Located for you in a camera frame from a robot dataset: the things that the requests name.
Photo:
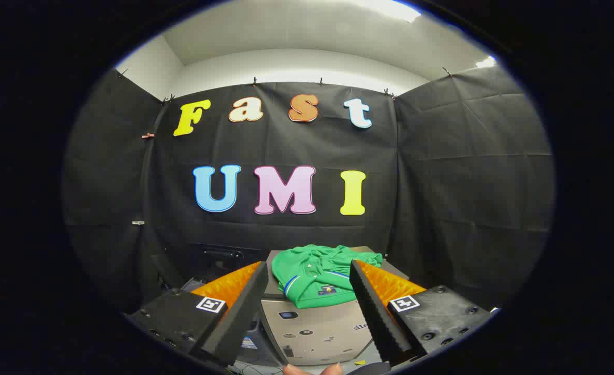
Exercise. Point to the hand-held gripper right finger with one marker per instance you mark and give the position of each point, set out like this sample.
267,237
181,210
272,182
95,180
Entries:
377,317

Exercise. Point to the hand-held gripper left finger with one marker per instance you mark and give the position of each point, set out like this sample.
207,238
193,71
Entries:
244,317

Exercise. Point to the dark washing machine lid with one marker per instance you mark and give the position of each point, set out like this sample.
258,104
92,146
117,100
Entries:
223,256

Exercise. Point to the green polo shirt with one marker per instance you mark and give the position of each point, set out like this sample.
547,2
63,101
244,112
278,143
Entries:
312,281

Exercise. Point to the grey-topped white cabinet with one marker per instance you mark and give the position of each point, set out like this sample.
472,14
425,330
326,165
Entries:
317,328

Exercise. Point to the black backdrop cloth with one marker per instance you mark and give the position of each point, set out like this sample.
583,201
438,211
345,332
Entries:
275,146

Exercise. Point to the small ceiling light panel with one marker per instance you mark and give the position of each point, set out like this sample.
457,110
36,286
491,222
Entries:
486,62

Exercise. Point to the large ceiling light panel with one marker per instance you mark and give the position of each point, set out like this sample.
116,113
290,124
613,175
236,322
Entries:
395,8

